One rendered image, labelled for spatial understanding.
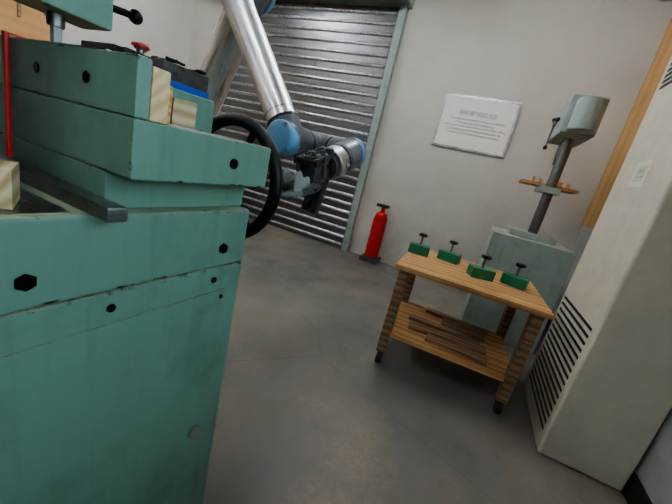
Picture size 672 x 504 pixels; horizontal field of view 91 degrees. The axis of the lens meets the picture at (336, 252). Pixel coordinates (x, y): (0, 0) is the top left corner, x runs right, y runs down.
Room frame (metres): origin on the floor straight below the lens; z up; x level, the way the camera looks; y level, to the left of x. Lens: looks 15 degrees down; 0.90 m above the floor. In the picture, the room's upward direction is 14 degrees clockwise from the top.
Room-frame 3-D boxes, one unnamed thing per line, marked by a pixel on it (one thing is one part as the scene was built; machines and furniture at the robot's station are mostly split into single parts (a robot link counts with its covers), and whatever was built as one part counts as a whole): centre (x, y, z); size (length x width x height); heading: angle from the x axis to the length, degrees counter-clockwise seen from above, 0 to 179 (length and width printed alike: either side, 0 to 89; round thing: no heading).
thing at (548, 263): (2.26, -1.26, 0.79); 0.62 x 0.48 x 1.58; 159
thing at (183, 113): (0.55, 0.29, 0.92); 0.03 x 0.03 x 0.04; 42
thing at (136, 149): (0.58, 0.43, 0.87); 0.61 x 0.30 x 0.06; 66
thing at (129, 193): (0.51, 0.39, 0.82); 0.40 x 0.21 x 0.04; 66
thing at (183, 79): (0.66, 0.40, 0.99); 0.13 x 0.11 x 0.06; 66
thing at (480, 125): (3.19, -0.93, 1.48); 0.64 x 0.02 x 0.46; 69
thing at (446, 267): (1.61, -0.67, 0.32); 0.66 x 0.57 x 0.64; 71
